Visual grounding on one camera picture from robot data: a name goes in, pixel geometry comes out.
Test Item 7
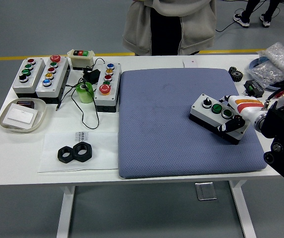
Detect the green tape roll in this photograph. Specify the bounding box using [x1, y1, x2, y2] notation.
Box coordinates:
[75, 82, 94, 104]

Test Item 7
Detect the background person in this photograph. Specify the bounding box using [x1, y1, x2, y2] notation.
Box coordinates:
[232, 0, 281, 28]

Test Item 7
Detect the black module with green connector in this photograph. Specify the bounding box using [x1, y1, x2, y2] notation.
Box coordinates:
[243, 79, 265, 98]

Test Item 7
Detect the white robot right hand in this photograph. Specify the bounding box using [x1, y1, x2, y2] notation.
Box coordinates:
[216, 94, 266, 132]

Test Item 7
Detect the clear printed plastic bag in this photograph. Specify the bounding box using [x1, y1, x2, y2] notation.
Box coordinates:
[37, 131, 119, 174]

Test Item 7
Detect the five-button box, blue button end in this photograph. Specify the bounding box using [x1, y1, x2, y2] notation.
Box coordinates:
[93, 61, 122, 114]

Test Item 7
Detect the white shallow tray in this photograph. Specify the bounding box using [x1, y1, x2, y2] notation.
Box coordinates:
[0, 98, 47, 134]

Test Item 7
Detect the five-button box, mushroom beside green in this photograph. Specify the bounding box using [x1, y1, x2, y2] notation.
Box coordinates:
[35, 54, 71, 104]

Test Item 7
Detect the blue round plate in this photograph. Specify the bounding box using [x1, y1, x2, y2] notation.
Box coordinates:
[248, 57, 284, 91]

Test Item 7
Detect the white flat panel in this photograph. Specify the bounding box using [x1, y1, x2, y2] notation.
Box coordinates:
[2, 103, 39, 130]

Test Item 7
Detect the blue-grey quilted mat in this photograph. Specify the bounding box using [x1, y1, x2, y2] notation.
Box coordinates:
[117, 68, 268, 179]

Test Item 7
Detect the cream switch box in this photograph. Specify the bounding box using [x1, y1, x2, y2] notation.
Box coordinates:
[67, 49, 95, 71]

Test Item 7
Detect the four-button control box with knob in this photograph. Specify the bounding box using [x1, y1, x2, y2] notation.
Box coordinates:
[189, 93, 251, 146]

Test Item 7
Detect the large black hex nut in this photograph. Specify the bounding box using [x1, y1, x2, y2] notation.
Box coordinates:
[71, 141, 93, 162]

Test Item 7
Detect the clear bag of washers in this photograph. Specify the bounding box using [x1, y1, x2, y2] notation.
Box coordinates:
[246, 42, 284, 89]

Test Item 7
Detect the black adapter cable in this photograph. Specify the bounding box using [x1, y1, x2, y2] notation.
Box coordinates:
[55, 57, 105, 130]

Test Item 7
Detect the silver floor plate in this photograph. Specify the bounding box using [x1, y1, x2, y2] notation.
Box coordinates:
[195, 181, 217, 201]

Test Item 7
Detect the white table leg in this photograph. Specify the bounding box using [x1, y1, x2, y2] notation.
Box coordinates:
[56, 185, 76, 238]
[228, 180, 257, 238]

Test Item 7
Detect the black power adapter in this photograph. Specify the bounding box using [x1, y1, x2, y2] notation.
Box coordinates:
[82, 69, 101, 84]

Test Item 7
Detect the black floor cable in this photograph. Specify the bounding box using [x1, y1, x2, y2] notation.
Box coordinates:
[213, 8, 244, 33]

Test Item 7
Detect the black gear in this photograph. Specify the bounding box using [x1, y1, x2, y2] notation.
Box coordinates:
[228, 66, 244, 82]

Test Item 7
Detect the small black hex nut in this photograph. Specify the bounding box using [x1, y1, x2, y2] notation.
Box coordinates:
[57, 146, 73, 164]

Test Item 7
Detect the brown small block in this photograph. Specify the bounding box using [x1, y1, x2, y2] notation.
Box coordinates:
[16, 100, 36, 110]

